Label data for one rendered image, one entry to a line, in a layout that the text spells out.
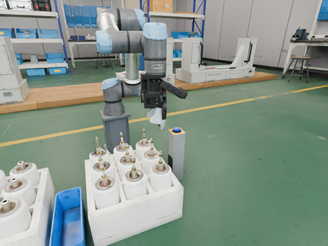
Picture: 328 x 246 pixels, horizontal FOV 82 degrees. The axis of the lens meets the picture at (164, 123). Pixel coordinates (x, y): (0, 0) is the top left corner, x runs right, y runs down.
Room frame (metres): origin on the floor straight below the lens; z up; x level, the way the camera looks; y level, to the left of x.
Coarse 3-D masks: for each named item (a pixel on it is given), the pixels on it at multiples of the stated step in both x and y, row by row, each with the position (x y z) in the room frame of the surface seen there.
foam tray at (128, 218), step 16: (112, 160) 0.83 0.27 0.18; (160, 192) 0.60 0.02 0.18; (176, 192) 0.62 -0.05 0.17; (96, 208) 0.59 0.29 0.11; (112, 208) 0.52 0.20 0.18; (128, 208) 0.54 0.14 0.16; (144, 208) 0.56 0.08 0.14; (160, 208) 0.59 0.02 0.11; (176, 208) 0.62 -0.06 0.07; (96, 224) 0.49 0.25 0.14; (112, 224) 0.51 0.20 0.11; (128, 224) 0.53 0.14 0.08; (144, 224) 0.56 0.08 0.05; (160, 224) 0.59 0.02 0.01; (96, 240) 0.48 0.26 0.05; (112, 240) 0.51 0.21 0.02
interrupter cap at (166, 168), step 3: (153, 165) 0.69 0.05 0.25; (156, 165) 0.69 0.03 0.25; (165, 165) 0.69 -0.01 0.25; (153, 168) 0.67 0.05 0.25; (156, 168) 0.67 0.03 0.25; (165, 168) 0.67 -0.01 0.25; (168, 168) 0.67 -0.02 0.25; (153, 171) 0.65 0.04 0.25; (156, 171) 0.65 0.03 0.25; (159, 171) 0.65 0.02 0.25; (162, 171) 0.65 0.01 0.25; (165, 171) 0.65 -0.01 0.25
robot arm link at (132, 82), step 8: (120, 8) 1.09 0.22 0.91; (120, 16) 1.05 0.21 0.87; (128, 16) 1.07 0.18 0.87; (136, 16) 1.08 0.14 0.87; (120, 24) 1.05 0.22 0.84; (128, 24) 1.07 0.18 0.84; (136, 24) 1.08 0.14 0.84; (128, 56) 1.15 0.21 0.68; (136, 56) 1.16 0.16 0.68; (128, 64) 1.17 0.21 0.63; (136, 64) 1.18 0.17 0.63; (128, 72) 1.19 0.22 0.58; (136, 72) 1.20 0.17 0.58; (128, 80) 1.21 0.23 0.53; (136, 80) 1.22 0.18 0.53; (128, 88) 1.21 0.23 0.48; (136, 88) 1.22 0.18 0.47; (128, 96) 1.24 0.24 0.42; (136, 96) 1.26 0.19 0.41
